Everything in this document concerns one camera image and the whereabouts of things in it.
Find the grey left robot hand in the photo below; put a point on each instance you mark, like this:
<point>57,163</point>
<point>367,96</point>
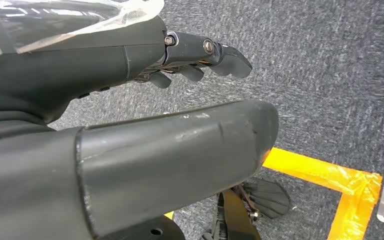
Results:
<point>165,155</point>

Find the black robot foot assembly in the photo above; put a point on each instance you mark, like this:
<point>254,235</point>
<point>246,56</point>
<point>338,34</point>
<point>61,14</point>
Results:
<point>268,198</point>

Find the orange floor tape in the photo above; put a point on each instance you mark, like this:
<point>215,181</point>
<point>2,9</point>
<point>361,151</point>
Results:
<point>311,165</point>

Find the clear plastic wrap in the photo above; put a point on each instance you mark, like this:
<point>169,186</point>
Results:
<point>89,20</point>

